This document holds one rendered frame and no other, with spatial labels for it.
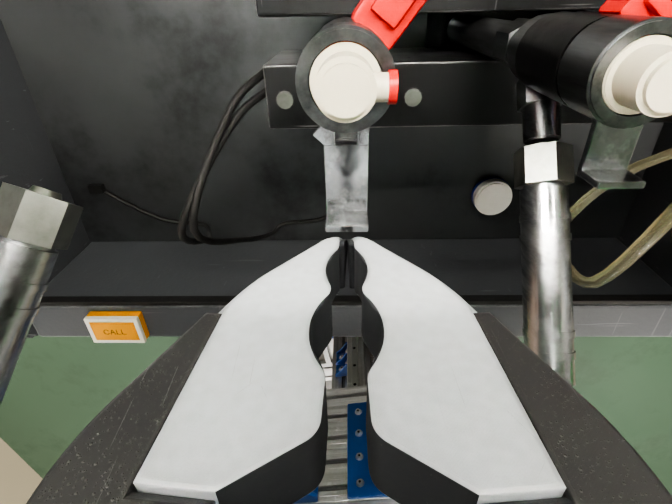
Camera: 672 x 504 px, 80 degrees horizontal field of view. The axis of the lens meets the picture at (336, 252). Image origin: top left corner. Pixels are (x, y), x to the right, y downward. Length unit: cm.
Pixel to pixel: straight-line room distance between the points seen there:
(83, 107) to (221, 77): 14
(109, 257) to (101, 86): 18
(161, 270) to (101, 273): 6
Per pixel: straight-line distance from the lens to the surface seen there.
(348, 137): 17
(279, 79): 27
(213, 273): 44
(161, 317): 42
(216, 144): 26
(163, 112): 46
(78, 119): 50
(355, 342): 112
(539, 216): 18
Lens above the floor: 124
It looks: 58 degrees down
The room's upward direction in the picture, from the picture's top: 177 degrees counter-clockwise
